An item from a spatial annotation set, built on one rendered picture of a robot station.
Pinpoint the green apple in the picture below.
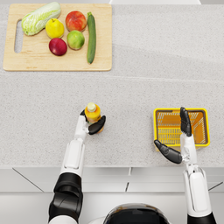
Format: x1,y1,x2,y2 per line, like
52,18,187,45
66,30,86,51

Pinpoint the lemon tea bottle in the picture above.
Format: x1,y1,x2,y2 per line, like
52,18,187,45
84,101,105,134

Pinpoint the yellow lemon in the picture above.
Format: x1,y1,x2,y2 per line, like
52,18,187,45
45,17,66,40

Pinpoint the napa cabbage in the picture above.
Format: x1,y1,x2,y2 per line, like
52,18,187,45
21,1,62,37

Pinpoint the green cucumber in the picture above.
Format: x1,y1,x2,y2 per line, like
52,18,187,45
86,11,97,65

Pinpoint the dark round robot body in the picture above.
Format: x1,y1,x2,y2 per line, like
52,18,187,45
102,203,172,224

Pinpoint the yellow slatted basket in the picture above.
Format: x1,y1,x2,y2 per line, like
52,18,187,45
153,108,211,152

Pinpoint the dark red plum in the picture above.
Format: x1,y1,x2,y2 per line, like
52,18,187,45
48,38,68,57

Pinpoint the wooden cutting board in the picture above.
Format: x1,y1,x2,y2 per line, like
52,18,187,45
3,3,113,73

